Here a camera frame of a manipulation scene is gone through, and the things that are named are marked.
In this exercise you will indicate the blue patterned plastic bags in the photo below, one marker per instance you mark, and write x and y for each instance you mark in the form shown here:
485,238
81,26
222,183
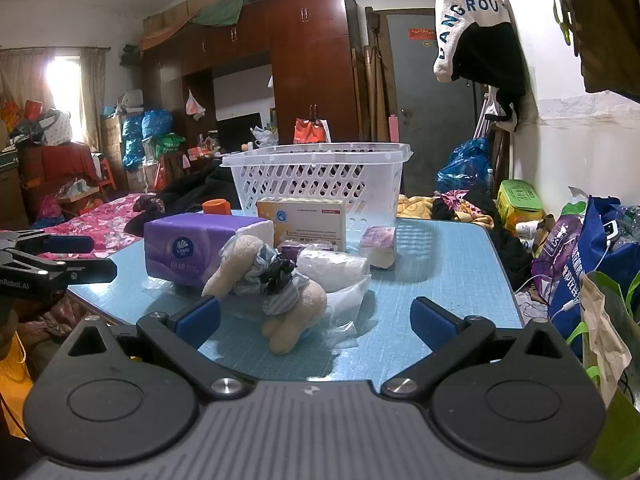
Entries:
145,132

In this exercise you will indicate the pink floral blanket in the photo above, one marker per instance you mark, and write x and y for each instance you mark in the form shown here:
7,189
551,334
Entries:
100,227

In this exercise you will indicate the black cloth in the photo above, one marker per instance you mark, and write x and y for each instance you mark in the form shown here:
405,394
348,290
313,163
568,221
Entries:
195,185

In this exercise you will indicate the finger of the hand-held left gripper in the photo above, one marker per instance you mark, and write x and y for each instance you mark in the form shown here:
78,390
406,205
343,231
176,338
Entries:
65,244
85,270

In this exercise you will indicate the beige plush dog toy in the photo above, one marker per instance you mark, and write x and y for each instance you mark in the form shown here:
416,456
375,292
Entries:
290,305

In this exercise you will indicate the purple tissue pack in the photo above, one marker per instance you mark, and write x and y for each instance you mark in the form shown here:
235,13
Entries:
190,250

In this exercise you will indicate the white paper roll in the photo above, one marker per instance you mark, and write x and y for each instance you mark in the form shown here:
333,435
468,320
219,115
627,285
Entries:
332,269

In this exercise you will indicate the black clothing pile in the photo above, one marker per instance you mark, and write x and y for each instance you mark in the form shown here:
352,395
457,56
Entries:
510,252

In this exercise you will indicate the clear plastic bag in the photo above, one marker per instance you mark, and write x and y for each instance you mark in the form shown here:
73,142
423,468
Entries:
347,305

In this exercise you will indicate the yellow bag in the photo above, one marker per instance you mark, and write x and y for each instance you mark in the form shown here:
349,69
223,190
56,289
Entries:
12,390

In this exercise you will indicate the blue plastic bag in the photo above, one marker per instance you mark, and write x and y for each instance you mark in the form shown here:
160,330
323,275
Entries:
465,162

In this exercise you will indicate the black television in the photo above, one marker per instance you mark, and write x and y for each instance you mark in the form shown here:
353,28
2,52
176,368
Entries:
239,130

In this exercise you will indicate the brown hanging bag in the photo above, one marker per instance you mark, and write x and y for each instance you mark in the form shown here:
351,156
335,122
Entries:
607,30

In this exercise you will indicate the green box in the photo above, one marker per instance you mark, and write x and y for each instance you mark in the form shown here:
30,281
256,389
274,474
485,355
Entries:
520,202

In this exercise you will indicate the clear plastic storage bin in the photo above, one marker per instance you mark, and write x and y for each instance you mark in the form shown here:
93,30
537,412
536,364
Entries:
320,180

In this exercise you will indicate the small purple tissue packet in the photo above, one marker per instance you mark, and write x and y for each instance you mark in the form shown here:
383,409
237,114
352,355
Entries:
378,246

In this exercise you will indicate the white hanging plastic bag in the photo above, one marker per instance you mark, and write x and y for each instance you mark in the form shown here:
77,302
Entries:
195,105

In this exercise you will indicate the white black hanging garment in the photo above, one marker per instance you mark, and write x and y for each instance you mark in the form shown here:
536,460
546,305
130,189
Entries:
472,35

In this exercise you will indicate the blue shopping bag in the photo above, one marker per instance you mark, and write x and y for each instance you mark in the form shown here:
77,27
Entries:
580,280

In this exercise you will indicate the beige curtain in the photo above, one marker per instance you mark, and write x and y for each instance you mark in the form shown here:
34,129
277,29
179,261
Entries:
93,100

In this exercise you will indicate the brown wooden wardrobe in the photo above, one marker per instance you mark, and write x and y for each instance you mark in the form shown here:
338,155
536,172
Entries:
310,60

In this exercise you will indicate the yellow patterned blanket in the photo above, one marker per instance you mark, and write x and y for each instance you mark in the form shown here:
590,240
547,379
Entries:
415,207

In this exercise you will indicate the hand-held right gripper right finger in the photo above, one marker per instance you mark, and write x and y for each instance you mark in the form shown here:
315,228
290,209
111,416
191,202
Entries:
432,317

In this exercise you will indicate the grey door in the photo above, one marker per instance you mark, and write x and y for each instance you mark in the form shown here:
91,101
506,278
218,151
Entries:
430,125

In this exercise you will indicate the purple white bag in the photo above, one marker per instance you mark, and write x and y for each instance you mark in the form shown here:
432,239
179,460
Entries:
560,245

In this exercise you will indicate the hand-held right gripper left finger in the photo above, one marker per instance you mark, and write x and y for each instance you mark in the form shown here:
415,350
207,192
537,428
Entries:
200,316

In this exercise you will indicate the yellow white medicine box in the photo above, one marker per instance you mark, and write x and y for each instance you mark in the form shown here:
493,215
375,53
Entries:
305,222

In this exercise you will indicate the orange white hanging bag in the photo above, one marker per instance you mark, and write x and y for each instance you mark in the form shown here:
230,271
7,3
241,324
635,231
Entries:
310,131

